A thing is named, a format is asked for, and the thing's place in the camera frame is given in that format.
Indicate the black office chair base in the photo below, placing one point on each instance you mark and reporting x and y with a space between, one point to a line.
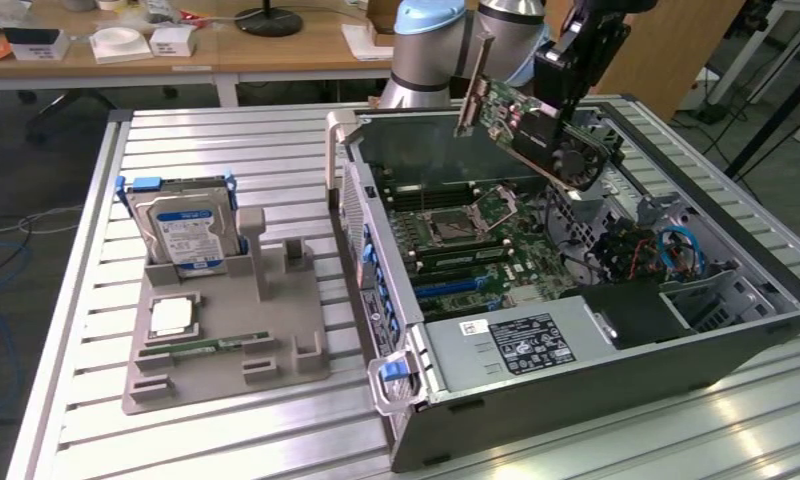
60 107

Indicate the grey disk bay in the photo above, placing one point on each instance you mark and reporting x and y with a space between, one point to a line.
727 300

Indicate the metal socket cover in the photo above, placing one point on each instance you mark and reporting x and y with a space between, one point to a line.
494 202

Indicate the black lamp base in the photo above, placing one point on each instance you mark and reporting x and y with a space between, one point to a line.
269 25

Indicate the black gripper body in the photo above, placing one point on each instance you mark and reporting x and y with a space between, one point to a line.
596 40

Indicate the black open PC case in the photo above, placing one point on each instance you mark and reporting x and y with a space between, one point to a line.
574 415

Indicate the grey parts rack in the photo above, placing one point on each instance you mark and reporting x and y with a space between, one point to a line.
220 370

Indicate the silver CPU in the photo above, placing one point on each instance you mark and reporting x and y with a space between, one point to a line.
172 317

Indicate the white paper stack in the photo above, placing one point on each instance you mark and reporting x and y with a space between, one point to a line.
363 45

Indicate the graphics card with black fan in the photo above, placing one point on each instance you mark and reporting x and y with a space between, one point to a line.
540 135

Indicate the white bowl holder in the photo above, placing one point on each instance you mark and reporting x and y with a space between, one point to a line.
120 47

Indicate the plain white box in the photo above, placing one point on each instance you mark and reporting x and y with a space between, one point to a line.
172 42

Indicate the green RAM stick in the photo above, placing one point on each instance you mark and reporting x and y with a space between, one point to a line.
200 345

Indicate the white floor box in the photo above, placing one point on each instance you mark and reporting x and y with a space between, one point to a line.
696 90

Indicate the wooden cabinet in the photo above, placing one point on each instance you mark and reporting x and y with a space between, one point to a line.
660 60

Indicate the blue expansion slot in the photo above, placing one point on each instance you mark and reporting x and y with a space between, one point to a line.
447 289

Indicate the black stand pole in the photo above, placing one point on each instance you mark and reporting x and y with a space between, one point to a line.
776 105

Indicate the green motherboard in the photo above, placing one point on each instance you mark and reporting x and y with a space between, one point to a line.
536 250

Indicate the hard disk in blue carrier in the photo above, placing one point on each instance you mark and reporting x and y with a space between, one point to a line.
187 235

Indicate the wooden desk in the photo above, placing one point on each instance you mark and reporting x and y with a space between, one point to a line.
73 70

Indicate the black plastic cover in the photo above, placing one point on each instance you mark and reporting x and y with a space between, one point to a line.
634 310

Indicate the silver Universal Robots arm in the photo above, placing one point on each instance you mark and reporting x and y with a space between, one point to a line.
427 45

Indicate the black labelled RAM stick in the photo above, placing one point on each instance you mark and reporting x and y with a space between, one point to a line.
467 260

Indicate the CPU socket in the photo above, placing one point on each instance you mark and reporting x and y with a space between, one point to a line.
454 227

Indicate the brown cardboard box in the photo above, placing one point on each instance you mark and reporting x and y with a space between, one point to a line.
380 15

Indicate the grey power supply unit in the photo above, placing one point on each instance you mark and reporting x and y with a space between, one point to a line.
467 360

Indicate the silver perforated drive cage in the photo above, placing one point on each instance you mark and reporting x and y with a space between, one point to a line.
583 215

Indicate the white box with black lid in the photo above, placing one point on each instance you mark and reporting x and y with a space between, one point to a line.
36 45

